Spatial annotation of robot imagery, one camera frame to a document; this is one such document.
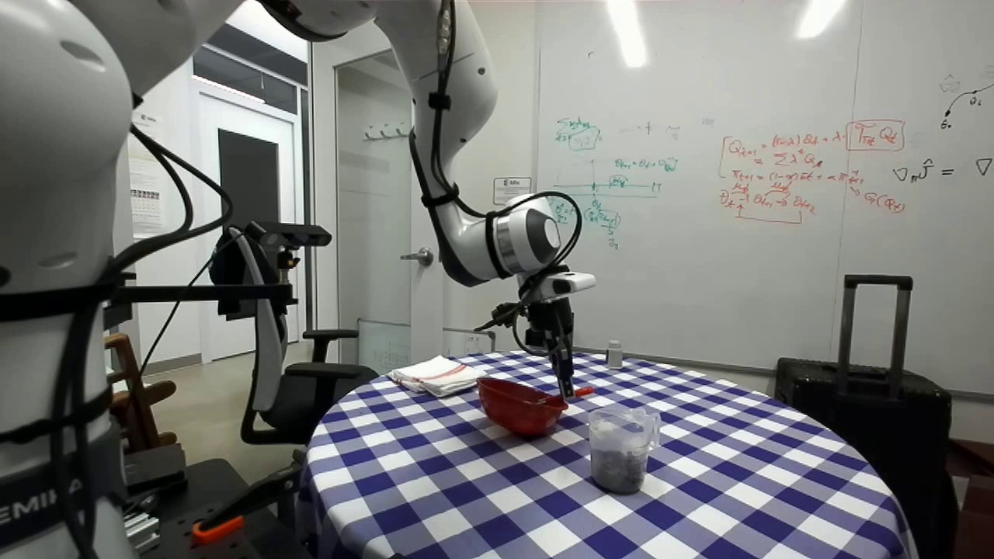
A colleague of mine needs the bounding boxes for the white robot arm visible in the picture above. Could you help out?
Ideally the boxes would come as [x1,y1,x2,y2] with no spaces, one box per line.
[69,0,595,397]

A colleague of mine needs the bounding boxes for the red handled metal spoon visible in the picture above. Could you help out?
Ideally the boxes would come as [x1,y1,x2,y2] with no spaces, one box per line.
[565,386,595,400]

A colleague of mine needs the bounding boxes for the wooden stool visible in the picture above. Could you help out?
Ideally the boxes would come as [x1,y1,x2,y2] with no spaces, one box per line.
[105,331,179,454]

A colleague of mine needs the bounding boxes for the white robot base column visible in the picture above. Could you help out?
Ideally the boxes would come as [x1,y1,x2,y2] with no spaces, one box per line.
[0,0,134,559]

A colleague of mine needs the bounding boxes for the clear plastic jug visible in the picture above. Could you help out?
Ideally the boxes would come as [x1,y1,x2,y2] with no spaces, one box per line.
[587,407,659,492]

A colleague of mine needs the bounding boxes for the orange handled tool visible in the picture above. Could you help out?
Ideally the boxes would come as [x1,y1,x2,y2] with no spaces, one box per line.
[191,516,246,546]

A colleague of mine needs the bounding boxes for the small white bottle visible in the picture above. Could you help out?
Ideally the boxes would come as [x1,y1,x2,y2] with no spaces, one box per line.
[606,337,626,371]

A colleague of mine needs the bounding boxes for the black rolling suitcase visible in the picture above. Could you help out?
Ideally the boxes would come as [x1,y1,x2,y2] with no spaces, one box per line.
[774,273,957,559]

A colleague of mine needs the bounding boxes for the red plastic bowl with beans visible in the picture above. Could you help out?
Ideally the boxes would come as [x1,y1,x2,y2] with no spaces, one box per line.
[479,380,565,436]

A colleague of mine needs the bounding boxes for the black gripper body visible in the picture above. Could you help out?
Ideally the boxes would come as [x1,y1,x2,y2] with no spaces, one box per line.
[481,271,597,355]

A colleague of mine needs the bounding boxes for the black office chair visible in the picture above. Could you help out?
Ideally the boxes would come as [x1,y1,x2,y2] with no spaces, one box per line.
[238,223,376,444]

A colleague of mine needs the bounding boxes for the blue white checkered tablecloth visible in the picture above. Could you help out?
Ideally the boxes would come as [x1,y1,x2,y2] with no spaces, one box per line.
[307,355,916,559]

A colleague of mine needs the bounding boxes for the folded white striped towel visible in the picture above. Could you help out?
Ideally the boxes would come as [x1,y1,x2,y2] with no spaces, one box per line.
[388,358,481,397]

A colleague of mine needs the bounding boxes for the black camera tripod mount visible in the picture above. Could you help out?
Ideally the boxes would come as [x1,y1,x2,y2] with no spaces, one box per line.
[104,221,333,327]

